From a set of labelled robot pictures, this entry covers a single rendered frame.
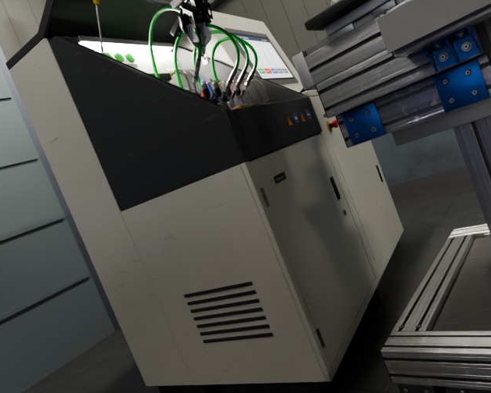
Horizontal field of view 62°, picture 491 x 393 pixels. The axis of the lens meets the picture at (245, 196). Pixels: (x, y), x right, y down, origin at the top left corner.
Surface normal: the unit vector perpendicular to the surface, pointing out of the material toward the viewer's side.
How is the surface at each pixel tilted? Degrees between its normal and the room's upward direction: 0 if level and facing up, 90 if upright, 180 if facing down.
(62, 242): 90
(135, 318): 90
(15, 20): 90
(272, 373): 90
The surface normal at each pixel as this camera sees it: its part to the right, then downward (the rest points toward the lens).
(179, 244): -0.48, 0.26
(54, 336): 0.71, -0.23
